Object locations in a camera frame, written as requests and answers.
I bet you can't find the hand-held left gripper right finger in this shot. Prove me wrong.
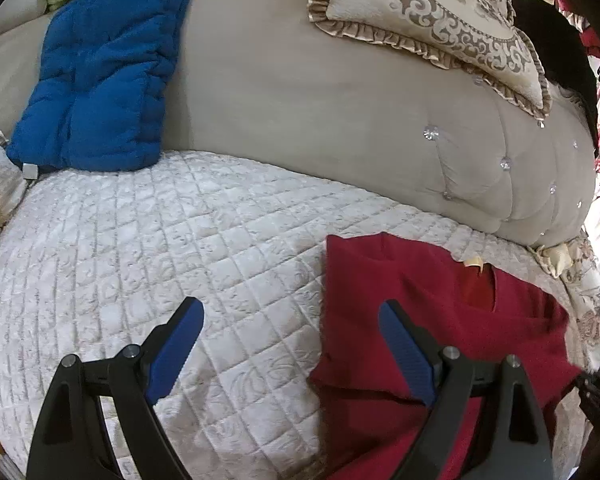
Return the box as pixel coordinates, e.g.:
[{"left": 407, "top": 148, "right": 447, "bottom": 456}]
[{"left": 378, "top": 299, "right": 556, "bottom": 480}]

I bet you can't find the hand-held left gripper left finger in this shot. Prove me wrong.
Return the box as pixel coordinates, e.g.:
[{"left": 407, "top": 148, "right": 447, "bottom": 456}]
[{"left": 26, "top": 296, "right": 204, "bottom": 480}]

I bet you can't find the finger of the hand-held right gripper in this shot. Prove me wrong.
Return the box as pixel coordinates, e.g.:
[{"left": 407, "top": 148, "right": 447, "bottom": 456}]
[{"left": 576, "top": 370, "right": 600, "bottom": 431}]

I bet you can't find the red knit sweater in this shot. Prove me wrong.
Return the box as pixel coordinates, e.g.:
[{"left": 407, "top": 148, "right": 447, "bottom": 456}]
[{"left": 307, "top": 232, "right": 583, "bottom": 480}]

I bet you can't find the floral armrest cover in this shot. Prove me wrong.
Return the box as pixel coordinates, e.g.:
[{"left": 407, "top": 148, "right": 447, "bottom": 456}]
[{"left": 530, "top": 235, "right": 600, "bottom": 376}]

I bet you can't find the white quilted sofa cover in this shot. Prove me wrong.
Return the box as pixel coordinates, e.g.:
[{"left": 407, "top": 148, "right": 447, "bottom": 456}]
[{"left": 0, "top": 149, "right": 586, "bottom": 480}]

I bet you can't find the cream satin cloth tie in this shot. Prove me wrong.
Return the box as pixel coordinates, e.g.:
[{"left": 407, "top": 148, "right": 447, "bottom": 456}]
[{"left": 527, "top": 242, "right": 581, "bottom": 278}]

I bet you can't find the beige tufted sofa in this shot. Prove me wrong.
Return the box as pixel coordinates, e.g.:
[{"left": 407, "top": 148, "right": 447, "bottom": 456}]
[{"left": 0, "top": 0, "right": 598, "bottom": 251}]

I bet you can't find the blue quilted cushion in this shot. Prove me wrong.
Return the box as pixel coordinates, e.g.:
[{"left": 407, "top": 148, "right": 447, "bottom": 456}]
[{"left": 5, "top": 0, "right": 197, "bottom": 172}]

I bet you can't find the black cloth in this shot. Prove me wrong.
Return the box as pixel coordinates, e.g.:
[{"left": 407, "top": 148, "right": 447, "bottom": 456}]
[{"left": 510, "top": 0, "right": 600, "bottom": 148}]

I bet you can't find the ornate beige ruffled pillow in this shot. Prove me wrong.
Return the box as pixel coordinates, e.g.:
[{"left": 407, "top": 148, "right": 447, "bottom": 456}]
[{"left": 307, "top": 0, "right": 552, "bottom": 121}]

